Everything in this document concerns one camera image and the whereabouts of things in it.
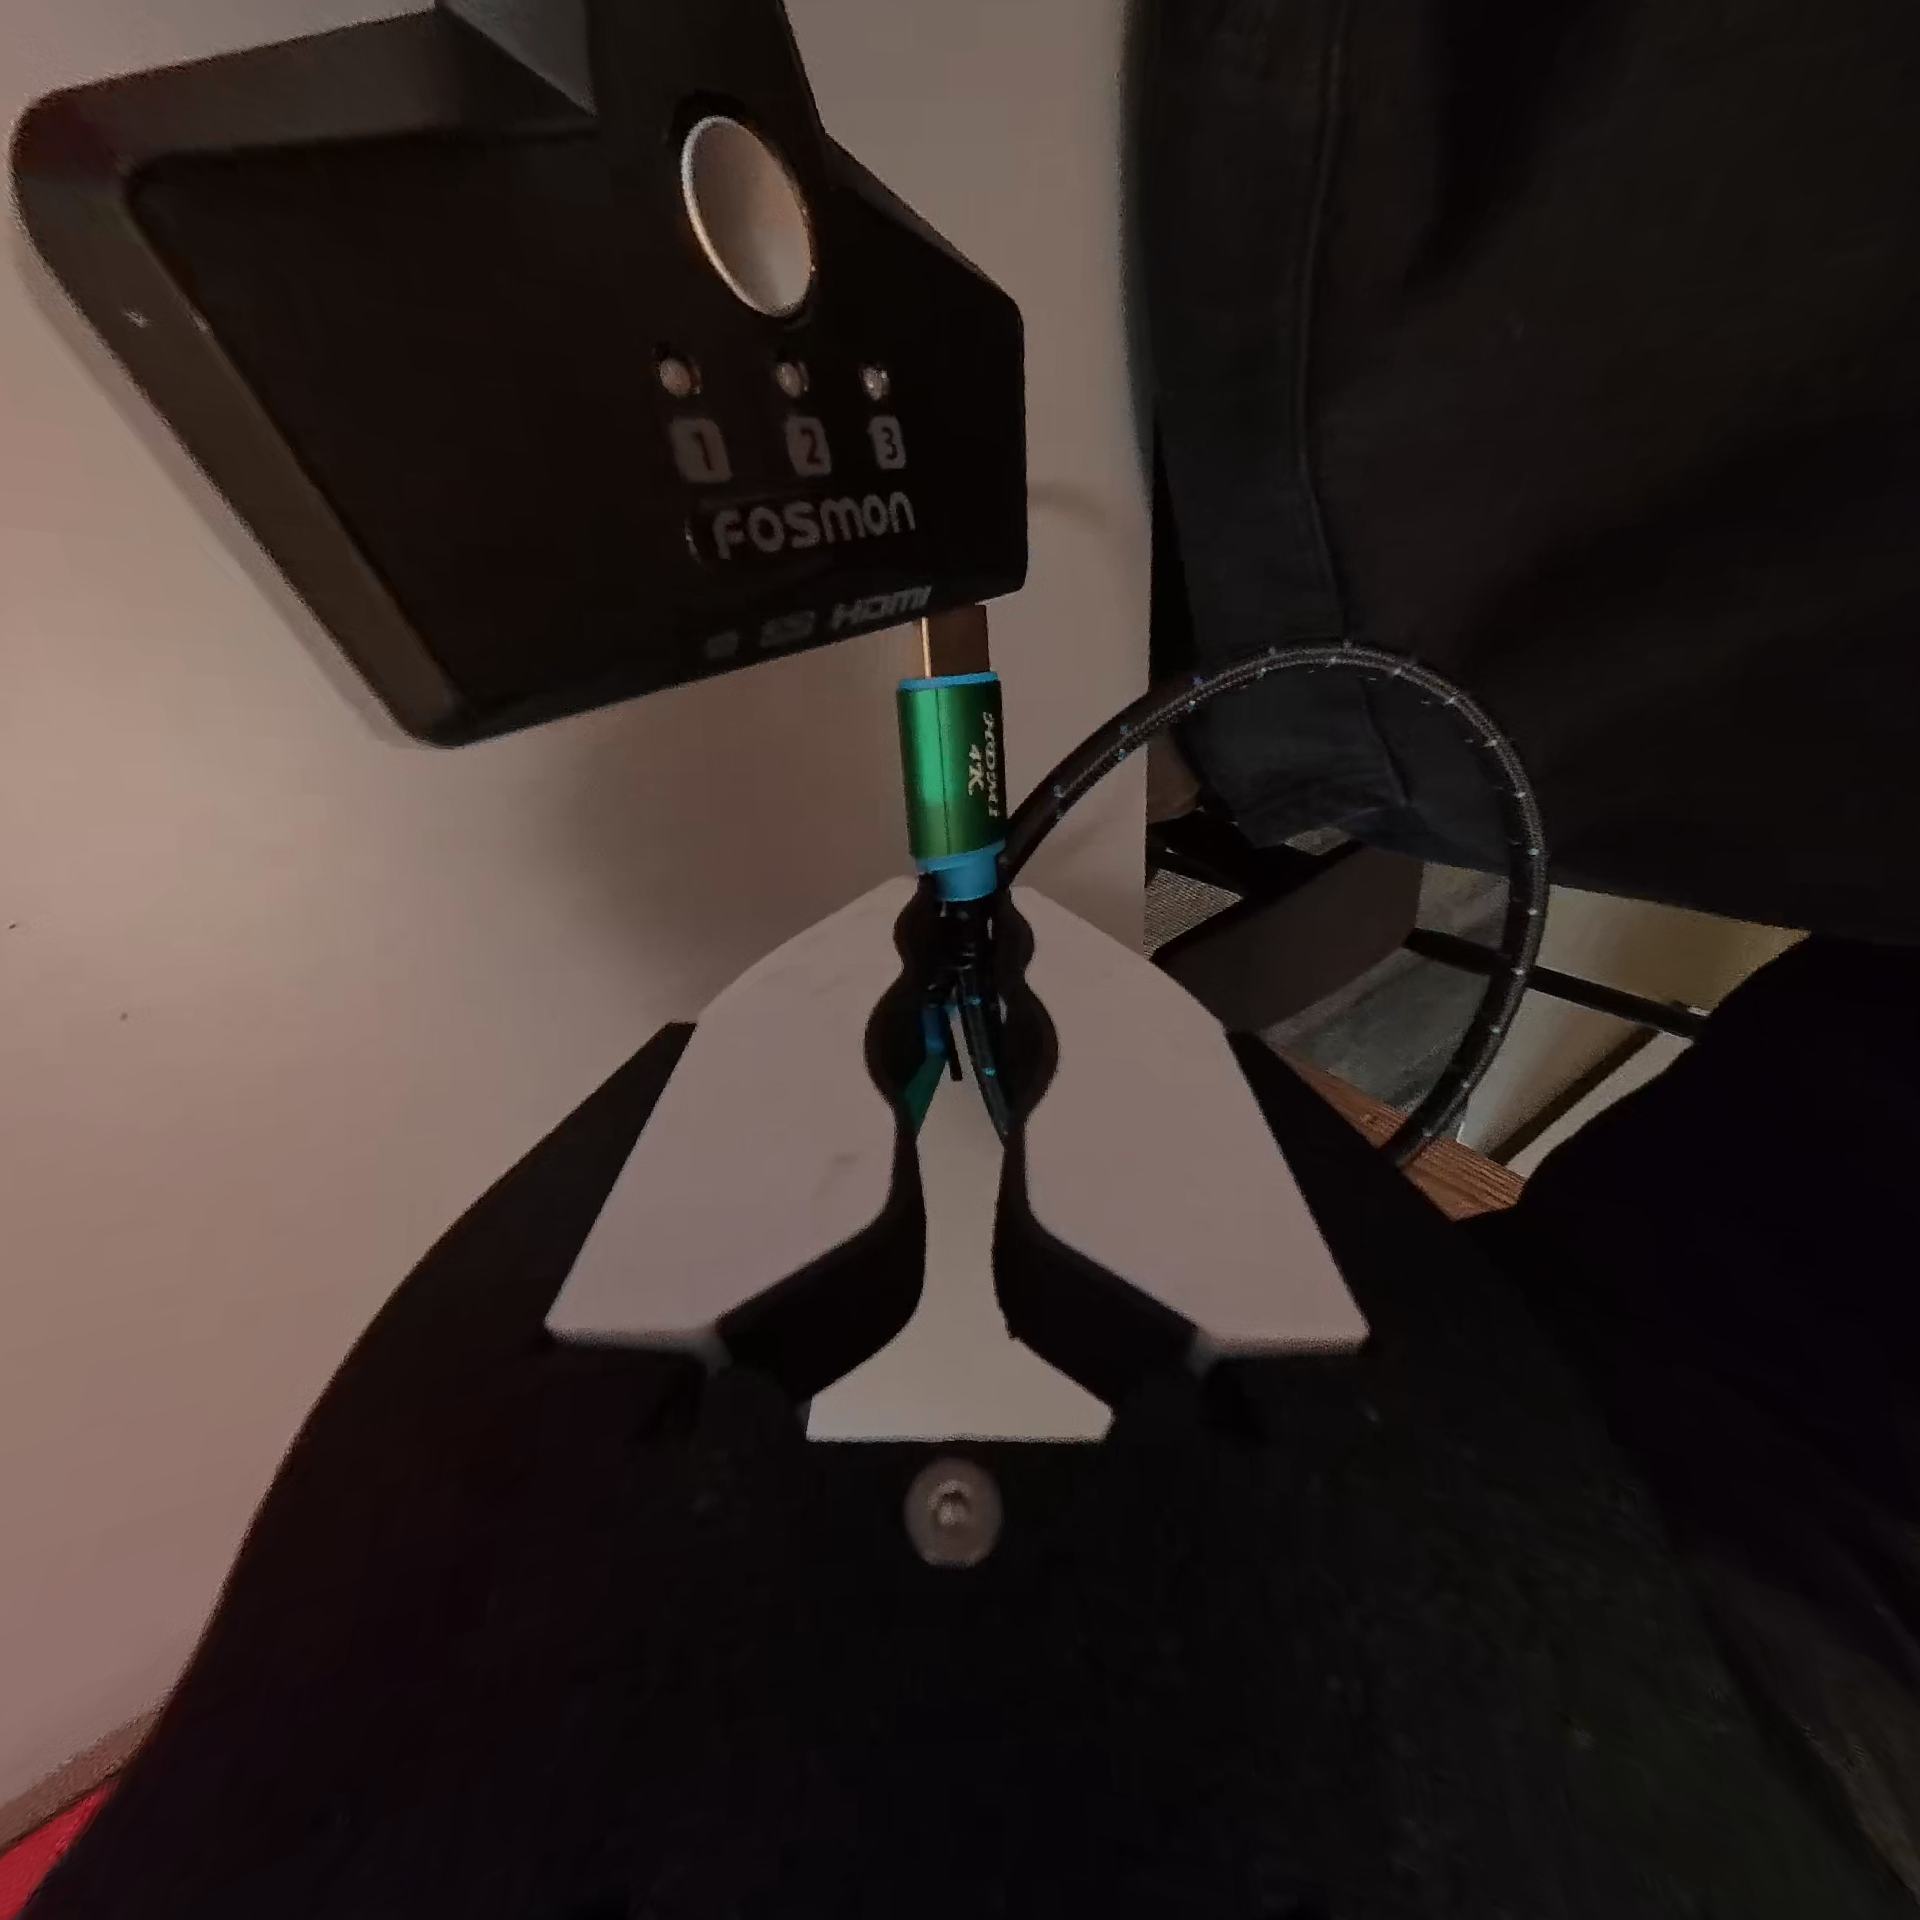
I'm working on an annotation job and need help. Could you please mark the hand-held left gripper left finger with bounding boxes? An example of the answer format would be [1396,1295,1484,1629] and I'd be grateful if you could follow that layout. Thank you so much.
[542,875,928,1405]

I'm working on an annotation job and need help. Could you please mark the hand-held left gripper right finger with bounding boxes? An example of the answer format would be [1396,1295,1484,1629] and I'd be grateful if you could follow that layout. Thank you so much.
[981,882,1371,1415]

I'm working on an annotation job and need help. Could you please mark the green plug braided video cable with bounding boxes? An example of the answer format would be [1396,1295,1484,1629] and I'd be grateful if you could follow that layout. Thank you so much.
[871,600,1550,1174]

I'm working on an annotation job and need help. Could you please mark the black video switch box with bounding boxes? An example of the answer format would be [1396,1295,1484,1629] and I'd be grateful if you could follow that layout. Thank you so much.
[7,0,1031,747]

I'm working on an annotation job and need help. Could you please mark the wooden board edge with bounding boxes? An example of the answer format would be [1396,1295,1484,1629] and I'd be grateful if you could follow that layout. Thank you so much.
[1283,1041,1527,1227]

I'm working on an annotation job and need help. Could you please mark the person's dark trousers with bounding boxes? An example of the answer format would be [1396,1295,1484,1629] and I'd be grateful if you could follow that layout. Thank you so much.
[1477,932,1920,1802]

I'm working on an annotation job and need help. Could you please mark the person's black jacket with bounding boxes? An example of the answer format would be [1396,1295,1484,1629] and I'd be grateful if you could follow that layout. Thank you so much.
[1122,0,1920,949]

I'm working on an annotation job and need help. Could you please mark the red plastic box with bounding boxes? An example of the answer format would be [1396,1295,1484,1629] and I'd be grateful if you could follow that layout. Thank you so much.
[0,1777,134,1920]

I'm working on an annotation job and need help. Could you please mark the black metal chair frame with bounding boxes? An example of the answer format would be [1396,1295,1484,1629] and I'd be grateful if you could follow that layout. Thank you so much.
[1143,817,1713,1060]

